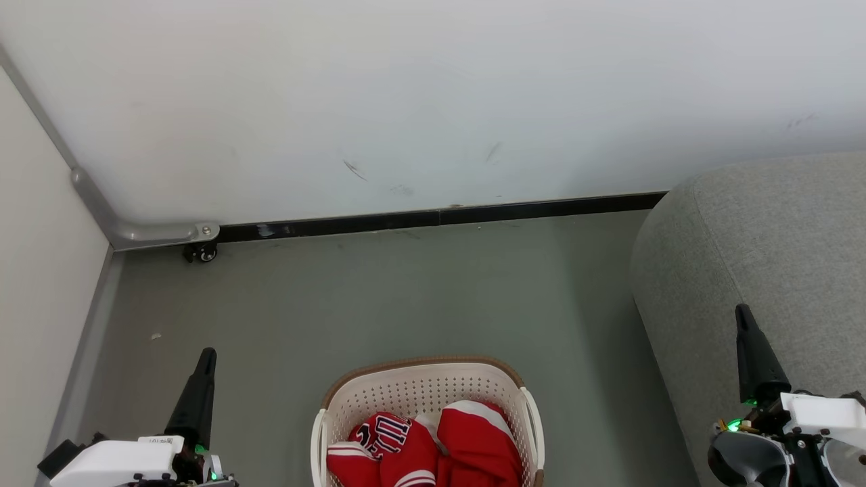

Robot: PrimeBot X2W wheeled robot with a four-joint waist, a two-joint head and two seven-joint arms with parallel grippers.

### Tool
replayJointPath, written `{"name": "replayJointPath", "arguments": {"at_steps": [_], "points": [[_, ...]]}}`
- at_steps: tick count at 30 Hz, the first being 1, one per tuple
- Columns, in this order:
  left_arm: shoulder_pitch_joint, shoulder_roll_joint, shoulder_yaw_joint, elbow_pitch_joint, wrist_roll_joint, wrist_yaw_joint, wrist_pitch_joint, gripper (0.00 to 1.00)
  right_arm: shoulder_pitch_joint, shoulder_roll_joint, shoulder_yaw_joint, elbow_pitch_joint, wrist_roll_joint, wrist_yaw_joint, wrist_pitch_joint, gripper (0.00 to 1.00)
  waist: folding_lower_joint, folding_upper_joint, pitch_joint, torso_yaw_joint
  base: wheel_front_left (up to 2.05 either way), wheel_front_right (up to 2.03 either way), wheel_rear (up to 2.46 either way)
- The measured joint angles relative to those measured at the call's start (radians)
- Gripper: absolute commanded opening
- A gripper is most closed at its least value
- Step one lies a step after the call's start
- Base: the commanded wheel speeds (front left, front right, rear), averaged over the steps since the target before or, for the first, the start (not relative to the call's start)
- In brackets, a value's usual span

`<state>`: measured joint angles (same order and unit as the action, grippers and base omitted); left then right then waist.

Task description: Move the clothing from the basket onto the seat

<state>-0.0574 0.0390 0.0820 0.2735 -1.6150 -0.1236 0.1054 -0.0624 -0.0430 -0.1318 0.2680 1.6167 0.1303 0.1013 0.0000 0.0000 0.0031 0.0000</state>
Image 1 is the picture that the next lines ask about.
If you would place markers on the grey panel edge strip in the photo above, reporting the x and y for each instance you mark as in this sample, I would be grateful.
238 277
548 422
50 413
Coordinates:
88 352

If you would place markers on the cream perforated laundry basket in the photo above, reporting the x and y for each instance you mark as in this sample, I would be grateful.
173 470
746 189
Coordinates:
406 392

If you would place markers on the red jersey with striped trim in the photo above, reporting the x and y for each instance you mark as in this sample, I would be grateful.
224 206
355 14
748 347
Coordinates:
406 456

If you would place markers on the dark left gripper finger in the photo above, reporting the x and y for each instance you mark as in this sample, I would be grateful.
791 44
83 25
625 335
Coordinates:
195 406

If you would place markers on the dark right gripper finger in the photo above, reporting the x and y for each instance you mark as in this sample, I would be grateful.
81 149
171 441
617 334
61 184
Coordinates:
758 365

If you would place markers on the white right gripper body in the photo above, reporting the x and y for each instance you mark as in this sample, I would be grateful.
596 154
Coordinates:
812 446

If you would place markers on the red garment with white band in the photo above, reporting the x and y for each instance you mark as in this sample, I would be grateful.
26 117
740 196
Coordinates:
480 450

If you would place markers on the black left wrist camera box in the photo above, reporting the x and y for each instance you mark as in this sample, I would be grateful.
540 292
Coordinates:
59 460

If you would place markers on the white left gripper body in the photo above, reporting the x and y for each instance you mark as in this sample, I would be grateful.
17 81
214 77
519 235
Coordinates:
115 463

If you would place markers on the grey metal corner rail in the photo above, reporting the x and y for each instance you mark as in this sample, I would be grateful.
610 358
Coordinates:
155 234

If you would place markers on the black baseboard strip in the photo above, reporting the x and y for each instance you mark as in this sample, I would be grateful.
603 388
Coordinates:
473 215

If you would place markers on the black caster wheel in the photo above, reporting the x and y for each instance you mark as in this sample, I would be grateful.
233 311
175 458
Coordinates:
201 252

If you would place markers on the grey fabric sofa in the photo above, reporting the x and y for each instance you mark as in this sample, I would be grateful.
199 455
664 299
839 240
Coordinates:
778 237

